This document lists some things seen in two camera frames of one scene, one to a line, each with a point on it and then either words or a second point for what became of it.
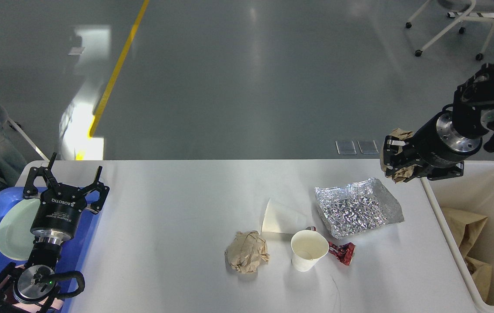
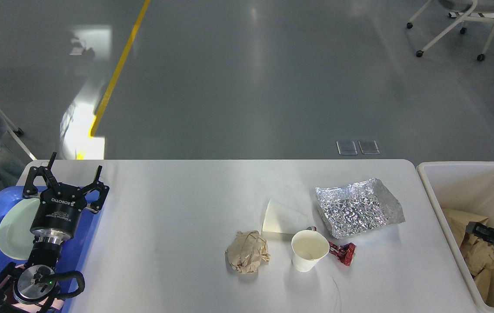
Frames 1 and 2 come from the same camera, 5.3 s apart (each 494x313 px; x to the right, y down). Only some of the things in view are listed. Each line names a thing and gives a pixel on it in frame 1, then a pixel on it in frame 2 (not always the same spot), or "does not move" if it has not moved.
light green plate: (14, 237) does not move
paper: (399, 175) → (478, 254)
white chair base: (28, 138) → (15, 132)
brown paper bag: (482, 272) does not move
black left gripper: (59, 209) does not move
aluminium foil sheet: (354, 208) does not move
